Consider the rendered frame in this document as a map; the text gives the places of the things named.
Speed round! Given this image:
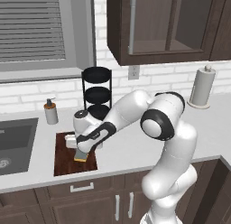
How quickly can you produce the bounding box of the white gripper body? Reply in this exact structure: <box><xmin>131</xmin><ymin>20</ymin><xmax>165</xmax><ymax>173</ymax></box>
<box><xmin>64</xmin><ymin>133</ymin><xmax>79</xmax><ymax>150</ymax></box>

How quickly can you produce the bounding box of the grey and yellow sponge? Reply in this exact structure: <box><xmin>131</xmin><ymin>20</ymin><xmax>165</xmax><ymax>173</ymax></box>
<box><xmin>73</xmin><ymin>146</ymin><xmax>89</xmax><ymax>163</ymax></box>

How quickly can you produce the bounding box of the dark wooden cutting board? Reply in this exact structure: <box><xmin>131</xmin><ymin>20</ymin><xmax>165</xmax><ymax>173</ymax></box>
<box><xmin>53</xmin><ymin>131</ymin><xmax>99</xmax><ymax>178</ymax></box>

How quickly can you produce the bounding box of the grey soap dispenser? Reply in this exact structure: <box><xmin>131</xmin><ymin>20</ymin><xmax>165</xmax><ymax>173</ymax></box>
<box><xmin>42</xmin><ymin>97</ymin><xmax>60</xmax><ymax>126</ymax></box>

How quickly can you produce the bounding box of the dark brown drawer front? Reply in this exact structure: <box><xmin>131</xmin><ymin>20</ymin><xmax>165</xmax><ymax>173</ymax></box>
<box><xmin>44</xmin><ymin>174</ymin><xmax>115</xmax><ymax>202</ymax></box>

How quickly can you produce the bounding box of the black three-tier stand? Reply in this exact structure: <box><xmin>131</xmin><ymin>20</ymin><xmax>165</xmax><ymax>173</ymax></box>
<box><xmin>80</xmin><ymin>66</ymin><xmax>114</xmax><ymax>121</ymax></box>

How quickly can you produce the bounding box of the grey sink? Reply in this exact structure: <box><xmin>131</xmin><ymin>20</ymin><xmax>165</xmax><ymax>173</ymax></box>
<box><xmin>0</xmin><ymin>117</ymin><xmax>40</xmax><ymax>177</ymax></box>

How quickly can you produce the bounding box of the dark brown cupboard door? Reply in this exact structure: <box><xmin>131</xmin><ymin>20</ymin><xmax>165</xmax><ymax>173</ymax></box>
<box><xmin>51</xmin><ymin>191</ymin><xmax>125</xmax><ymax>224</ymax></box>
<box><xmin>122</xmin><ymin>186</ymin><xmax>155</xmax><ymax>224</ymax></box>

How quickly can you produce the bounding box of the dark brown sink cupboard front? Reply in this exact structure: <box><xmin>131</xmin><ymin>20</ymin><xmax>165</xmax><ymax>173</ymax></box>
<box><xmin>0</xmin><ymin>187</ymin><xmax>49</xmax><ymax>224</ymax></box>

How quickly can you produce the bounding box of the window with grey blinds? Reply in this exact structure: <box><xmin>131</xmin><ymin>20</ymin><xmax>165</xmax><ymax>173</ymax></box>
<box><xmin>0</xmin><ymin>0</ymin><xmax>97</xmax><ymax>83</ymax></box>

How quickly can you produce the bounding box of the paper towel roll on holder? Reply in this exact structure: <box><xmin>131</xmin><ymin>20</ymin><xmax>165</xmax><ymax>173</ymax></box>
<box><xmin>186</xmin><ymin>64</ymin><xmax>217</xmax><ymax>110</ymax></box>

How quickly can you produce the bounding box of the dark brown corner cupboard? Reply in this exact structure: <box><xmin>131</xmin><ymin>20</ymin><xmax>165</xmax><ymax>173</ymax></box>
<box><xmin>177</xmin><ymin>156</ymin><xmax>231</xmax><ymax>224</ymax></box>

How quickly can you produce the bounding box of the glass cupboard door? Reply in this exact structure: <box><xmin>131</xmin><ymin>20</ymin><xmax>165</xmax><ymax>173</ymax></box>
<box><xmin>120</xmin><ymin>0</ymin><xmax>217</xmax><ymax>56</ymax></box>

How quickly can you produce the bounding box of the silver drawer handle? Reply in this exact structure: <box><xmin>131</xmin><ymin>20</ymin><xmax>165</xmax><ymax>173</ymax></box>
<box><xmin>69</xmin><ymin>182</ymin><xmax>95</xmax><ymax>193</ymax></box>

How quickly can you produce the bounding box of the silver cupboard door handle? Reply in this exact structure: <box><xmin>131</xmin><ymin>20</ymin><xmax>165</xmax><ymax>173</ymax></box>
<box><xmin>127</xmin><ymin>191</ymin><xmax>135</xmax><ymax>219</ymax></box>
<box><xmin>114</xmin><ymin>193</ymin><xmax>121</xmax><ymax>222</ymax></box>

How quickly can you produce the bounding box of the white wall outlet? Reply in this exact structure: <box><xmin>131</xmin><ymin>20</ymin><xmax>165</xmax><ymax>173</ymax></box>
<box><xmin>127</xmin><ymin>64</ymin><xmax>141</xmax><ymax>81</ymax></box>

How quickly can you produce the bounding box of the dark brown wall cupboard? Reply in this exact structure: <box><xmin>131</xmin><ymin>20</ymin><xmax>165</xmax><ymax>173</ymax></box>
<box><xmin>106</xmin><ymin>0</ymin><xmax>231</xmax><ymax>67</ymax></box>

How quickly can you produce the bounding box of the long silver cupboard handle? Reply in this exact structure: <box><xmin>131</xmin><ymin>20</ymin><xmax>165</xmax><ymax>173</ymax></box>
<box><xmin>128</xmin><ymin>0</ymin><xmax>137</xmax><ymax>56</ymax></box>

